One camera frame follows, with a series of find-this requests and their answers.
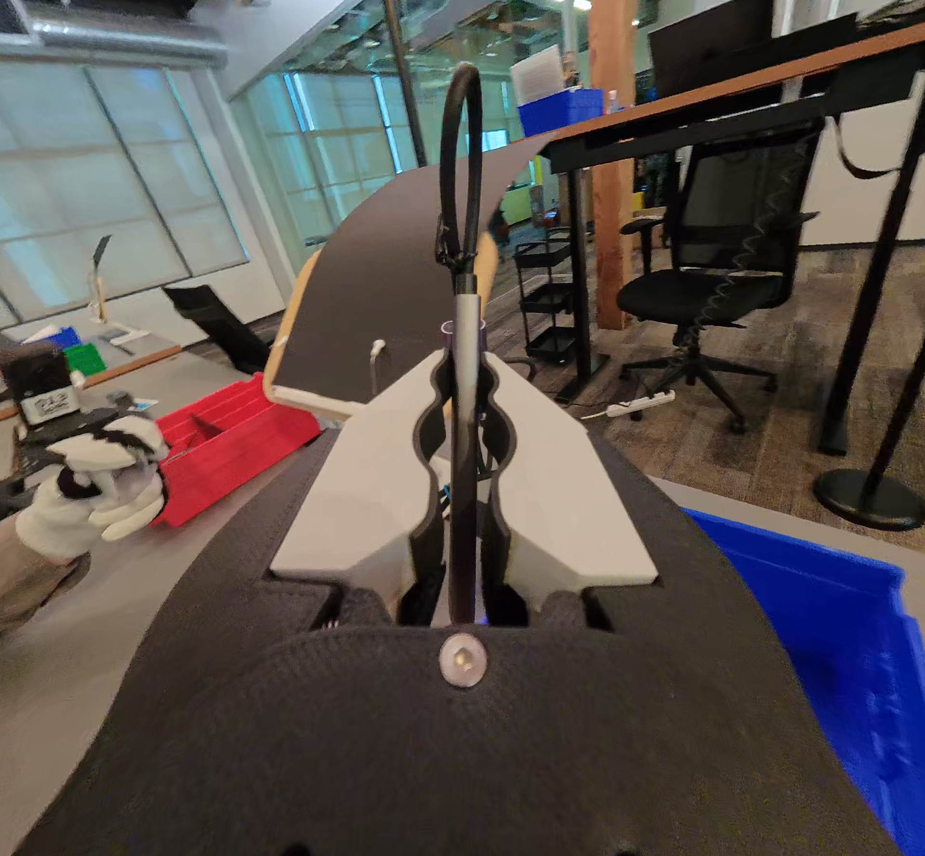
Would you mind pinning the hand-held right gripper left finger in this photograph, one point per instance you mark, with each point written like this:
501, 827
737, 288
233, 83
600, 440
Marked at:
354, 509

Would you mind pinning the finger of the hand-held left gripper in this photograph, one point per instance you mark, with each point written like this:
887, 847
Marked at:
141, 433
90, 453

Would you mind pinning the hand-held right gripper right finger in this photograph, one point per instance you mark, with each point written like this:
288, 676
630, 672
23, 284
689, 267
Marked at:
571, 509

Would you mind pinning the red plastic bin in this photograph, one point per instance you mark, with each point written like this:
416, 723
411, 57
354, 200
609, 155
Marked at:
238, 444

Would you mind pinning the grey usb hub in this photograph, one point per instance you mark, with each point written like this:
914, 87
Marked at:
466, 364

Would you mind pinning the blue plastic bin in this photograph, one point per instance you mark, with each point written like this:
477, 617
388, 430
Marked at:
831, 617

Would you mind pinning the person's left forearm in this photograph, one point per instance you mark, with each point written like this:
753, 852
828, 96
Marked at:
36, 581

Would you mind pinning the person's left hand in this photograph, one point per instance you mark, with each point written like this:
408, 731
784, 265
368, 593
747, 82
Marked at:
79, 523

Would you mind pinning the small blue bin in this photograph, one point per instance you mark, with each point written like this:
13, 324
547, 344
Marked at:
63, 338

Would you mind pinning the green plastic bin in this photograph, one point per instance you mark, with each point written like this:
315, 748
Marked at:
85, 359

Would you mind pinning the grey laptop stand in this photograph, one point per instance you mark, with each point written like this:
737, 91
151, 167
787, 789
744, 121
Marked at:
97, 278

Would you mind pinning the white power strip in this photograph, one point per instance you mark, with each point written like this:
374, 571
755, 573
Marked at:
639, 403

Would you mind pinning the black rolling cart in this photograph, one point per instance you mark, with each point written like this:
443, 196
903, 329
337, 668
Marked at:
545, 299

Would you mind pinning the wooden board with black panel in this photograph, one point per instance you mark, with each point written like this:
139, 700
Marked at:
383, 256

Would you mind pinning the black round pole base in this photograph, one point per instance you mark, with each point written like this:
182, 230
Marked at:
867, 498

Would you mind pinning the black mesh office chair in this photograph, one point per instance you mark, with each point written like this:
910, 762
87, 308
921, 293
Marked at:
722, 234

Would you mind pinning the silver ceiling ducts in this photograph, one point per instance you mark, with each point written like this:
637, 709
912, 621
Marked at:
144, 32

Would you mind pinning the wooden pillar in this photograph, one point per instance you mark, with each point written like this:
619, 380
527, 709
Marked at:
613, 148

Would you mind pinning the air vent grille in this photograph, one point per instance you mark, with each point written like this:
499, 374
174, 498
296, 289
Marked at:
14, 14

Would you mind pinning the blue storage crate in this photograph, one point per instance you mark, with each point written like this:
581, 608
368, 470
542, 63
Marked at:
560, 113

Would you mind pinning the black desk with wooden edge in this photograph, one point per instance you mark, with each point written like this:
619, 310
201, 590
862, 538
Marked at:
722, 115

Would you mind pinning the white stacked trays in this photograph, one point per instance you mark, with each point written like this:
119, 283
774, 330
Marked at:
536, 72

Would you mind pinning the black desk monitor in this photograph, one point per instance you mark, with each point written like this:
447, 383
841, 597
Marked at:
712, 39

